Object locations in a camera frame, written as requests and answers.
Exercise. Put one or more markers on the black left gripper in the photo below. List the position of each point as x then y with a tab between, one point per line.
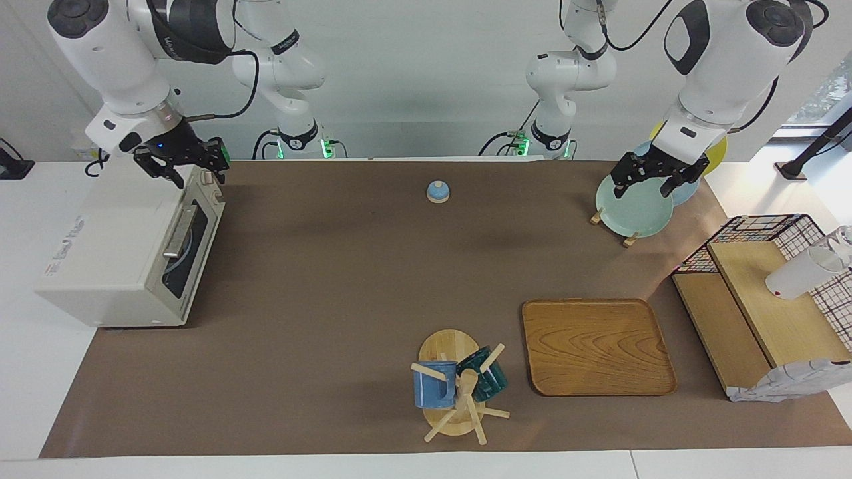
672	161

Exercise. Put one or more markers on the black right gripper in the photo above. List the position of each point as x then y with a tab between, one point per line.
178	145

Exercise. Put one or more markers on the cream toaster oven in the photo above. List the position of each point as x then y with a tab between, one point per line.
106	253

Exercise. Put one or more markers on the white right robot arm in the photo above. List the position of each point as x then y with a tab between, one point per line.
120	60

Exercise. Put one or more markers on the mint green plate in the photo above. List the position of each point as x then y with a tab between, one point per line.
636	213

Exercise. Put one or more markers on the light blue racked plate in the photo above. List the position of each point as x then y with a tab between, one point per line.
687	193

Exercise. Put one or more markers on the wooden plate rack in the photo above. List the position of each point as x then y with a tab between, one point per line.
596	216

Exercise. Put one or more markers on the yellow plate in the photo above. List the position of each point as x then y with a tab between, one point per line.
717	156

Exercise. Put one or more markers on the white power strip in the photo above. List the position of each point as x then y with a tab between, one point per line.
78	152

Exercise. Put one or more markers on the light wooden shelf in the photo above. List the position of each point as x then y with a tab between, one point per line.
765	306

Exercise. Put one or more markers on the square wooden tray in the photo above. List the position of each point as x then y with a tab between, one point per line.
599	346

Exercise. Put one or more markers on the black desk clamp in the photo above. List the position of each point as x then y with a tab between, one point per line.
13	166

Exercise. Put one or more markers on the white cup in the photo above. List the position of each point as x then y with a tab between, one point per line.
799	274

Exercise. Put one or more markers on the glass window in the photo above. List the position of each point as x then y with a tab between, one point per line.
825	93

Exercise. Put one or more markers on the clear glass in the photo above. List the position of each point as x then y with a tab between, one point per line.
844	236

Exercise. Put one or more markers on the brown table mat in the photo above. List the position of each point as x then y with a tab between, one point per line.
299	332

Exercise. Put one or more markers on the white patterned cloth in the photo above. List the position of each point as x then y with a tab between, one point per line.
785	382

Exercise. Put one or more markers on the dark green ceramic mug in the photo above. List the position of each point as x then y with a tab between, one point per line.
494	384

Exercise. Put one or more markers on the wooden mug tree stand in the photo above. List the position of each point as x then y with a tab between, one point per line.
446	346

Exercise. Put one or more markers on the blue ceramic mug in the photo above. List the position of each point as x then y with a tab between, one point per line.
431	392

